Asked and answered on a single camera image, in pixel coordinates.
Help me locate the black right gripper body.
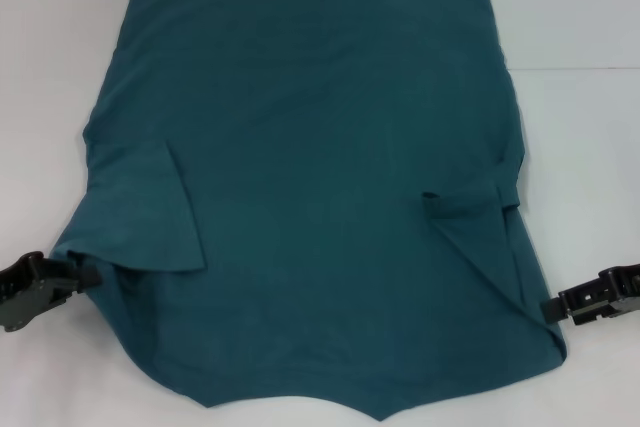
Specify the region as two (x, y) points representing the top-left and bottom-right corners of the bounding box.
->
(599, 262), (640, 321)

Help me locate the teal blue t-shirt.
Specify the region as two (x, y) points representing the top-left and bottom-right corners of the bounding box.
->
(52, 0), (569, 408)

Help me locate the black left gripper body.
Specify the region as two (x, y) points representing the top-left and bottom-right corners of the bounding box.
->
(0, 251), (56, 333)

